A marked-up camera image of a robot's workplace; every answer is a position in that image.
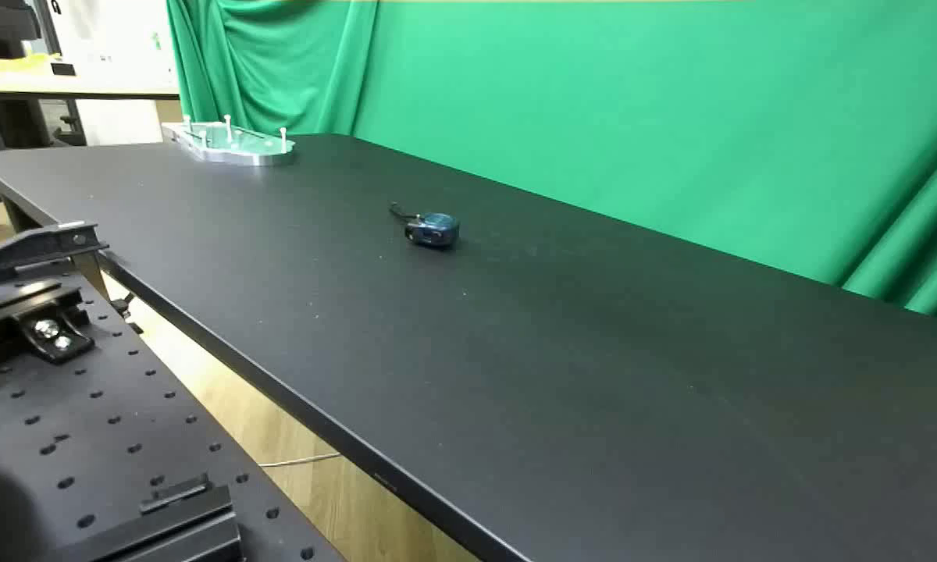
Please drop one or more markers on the blue black measuring tape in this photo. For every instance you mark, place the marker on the blue black measuring tape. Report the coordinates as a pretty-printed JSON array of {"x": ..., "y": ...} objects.
[{"x": 436, "y": 229}]

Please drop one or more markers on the green fabric backdrop curtain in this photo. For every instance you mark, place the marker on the green fabric backdrop curtain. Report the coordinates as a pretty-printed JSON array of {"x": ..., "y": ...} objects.
[{"x": 643, "y": 105}]

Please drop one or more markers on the green round plate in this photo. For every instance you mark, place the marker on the green round plate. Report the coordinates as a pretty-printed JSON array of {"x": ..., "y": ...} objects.
[{"x": 230, "y": 145}]

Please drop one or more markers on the black perforated optical breadboard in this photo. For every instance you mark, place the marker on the black perforated optical breadboard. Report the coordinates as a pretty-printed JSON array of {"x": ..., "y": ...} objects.
[{"x": 103, "y": 417}]

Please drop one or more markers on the black clamp with silver screw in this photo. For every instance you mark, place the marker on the black clamp with silver screw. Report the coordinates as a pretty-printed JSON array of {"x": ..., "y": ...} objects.
[{"x": 53, "y": 335}]

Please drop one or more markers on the white cabinet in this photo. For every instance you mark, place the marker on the white cabinet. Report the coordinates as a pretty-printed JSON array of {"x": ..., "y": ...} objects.
[{"x": 113, "y": 37}]

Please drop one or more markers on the wooden background desk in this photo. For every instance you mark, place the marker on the wooden background desk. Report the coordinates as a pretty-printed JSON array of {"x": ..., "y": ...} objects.
[{"x": 33, "y": 82}]

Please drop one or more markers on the black aluminium rail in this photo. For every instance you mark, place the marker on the black aluminium rail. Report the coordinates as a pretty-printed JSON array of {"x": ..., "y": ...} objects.
[{"x": 177, "y": 531}]

